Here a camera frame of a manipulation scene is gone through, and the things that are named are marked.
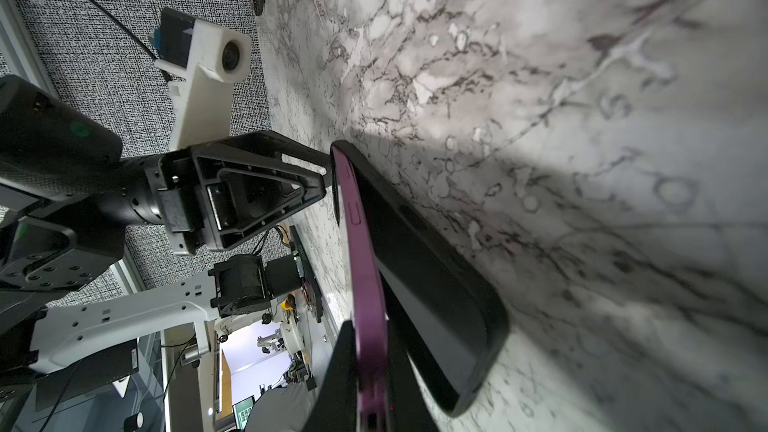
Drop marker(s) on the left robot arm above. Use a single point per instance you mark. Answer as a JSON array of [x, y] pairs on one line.
[[71, 195]]

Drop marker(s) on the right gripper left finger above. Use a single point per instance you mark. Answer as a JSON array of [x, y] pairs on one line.
[[335, 409]]

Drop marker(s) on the black smartphone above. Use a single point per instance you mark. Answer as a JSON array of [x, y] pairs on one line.
[[369, 316]]

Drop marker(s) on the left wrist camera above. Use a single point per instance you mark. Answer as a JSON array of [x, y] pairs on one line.
[[206, 62]]

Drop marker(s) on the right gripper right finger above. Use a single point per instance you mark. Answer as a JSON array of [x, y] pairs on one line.
[[407, 408]]

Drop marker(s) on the black phone case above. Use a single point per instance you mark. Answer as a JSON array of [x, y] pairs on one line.
[[452, 320]]

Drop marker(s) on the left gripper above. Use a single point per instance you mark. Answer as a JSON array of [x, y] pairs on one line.
[[245, 185]]

